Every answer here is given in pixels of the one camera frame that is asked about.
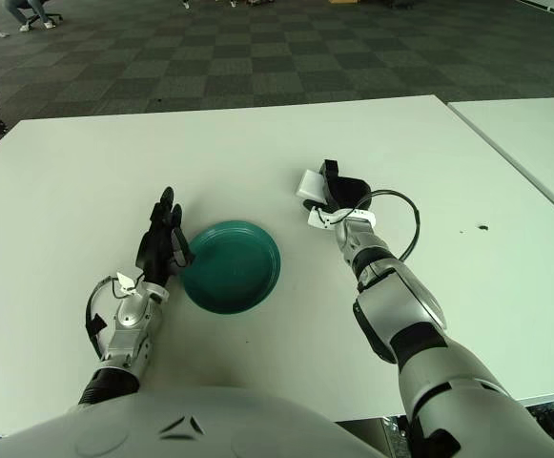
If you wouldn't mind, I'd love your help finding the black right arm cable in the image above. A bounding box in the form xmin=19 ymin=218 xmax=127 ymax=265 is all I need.
xmin=364 ymin=189 xmax=421 ymax=262

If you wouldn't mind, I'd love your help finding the white cube charger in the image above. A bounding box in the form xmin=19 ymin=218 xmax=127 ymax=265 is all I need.
xmin=295 ymin=169 xmax=326 ymax=201

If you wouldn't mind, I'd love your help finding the white table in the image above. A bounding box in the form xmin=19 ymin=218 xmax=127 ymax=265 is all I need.
xmin=446 ymin=96 xmax=554 ymax=225

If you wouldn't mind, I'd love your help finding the seated person in jeans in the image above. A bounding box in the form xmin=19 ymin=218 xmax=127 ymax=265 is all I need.
xmin=2 ymin=0 xmax=56 ymax=32

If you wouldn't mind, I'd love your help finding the silver robot torso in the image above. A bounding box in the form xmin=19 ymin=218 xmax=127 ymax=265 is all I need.
xmin=0 ymin=385 xmax=387 ymax=458

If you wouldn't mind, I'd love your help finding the black swivel chair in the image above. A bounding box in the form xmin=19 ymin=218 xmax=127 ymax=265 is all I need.
xmin=23 ymin=0 xmax=63 ymax=28

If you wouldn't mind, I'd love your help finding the green round plate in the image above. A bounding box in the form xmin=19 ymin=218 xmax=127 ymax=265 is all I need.
xmin=180 ymin=219 xmax=282 ymax=315

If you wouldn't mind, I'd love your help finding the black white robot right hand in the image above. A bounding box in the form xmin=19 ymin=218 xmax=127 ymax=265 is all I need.
xmin=302 ymin=159 xmax=378 ymax=231

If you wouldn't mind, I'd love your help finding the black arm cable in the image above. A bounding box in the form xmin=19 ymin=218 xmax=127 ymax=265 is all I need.
xmin=84 ymin=275 xmax=144 ymax=362
xmin=364 ymin=189 xmax=421 ymax=262

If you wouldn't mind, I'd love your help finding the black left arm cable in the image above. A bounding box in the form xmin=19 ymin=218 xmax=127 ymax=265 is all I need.
xmin=84 ymin=275 xmax=144 ymax=362

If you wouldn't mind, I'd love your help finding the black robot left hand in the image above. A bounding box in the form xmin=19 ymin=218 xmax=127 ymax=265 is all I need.
xmin=134 ymin=185 xmax=196 ymax=288

